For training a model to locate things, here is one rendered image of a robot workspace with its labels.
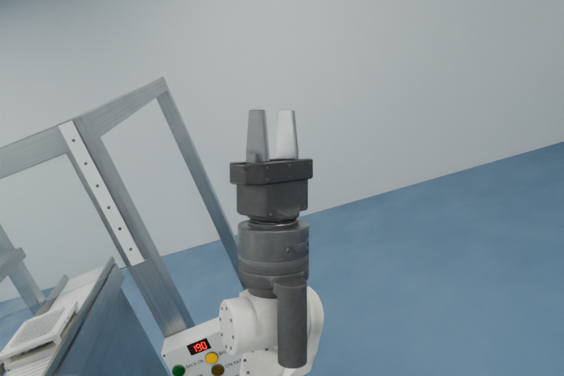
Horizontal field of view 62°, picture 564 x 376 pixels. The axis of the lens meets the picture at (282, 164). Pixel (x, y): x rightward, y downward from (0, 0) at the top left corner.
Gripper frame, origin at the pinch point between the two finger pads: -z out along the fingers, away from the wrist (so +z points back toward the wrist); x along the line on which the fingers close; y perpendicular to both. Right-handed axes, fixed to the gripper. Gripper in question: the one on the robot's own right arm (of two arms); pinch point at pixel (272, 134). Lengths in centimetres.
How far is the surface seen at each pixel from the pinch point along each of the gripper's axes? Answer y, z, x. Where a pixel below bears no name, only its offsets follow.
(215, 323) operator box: 42, 44, -26
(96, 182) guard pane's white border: 55, 10, -5
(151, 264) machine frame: 51, 30, -15
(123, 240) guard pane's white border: 54, 23, -10
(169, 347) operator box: 48, 48, -17
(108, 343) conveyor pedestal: 164, 100, -62
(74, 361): 137, 89, -35
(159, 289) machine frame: 51, 36, -17
